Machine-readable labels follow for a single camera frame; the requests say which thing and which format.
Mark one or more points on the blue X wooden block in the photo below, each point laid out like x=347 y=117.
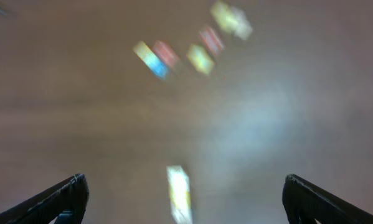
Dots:
x=158 y=67

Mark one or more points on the red M wooden block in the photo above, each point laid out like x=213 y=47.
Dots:
x=166 y=53

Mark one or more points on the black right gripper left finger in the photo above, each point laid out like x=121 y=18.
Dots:
x=63 y=203

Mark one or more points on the yellow block beside M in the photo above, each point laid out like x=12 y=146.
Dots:
x=142 y=50

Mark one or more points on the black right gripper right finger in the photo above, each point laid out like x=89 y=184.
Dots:
x=305 y=202

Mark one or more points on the plain cream wooden block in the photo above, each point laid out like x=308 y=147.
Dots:
x=243 y=28

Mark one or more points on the yellow top wooden block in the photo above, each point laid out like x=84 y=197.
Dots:
x=224 y=16

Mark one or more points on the yellow wooden block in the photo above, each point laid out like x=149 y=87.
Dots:
x=224 y=16
x=200 y=59

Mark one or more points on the fish picture wooden block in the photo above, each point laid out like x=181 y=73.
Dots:
x=179 y=194

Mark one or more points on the red top wooden block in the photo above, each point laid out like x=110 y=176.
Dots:
x=211 y=40

